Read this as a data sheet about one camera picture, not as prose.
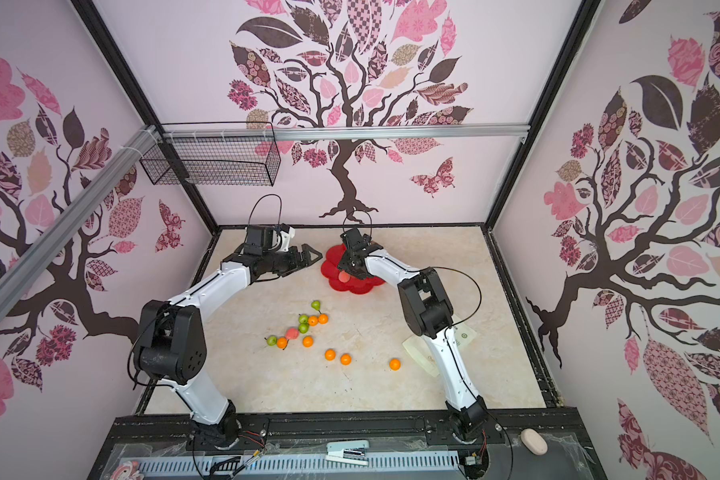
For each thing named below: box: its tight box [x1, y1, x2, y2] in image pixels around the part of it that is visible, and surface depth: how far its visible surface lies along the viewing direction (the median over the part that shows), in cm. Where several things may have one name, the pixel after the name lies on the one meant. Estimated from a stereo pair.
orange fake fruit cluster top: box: [308, 314, 329, 327], surface depth 94 cm
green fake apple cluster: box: [298, 314, 309, 334], surface depth 94 cm
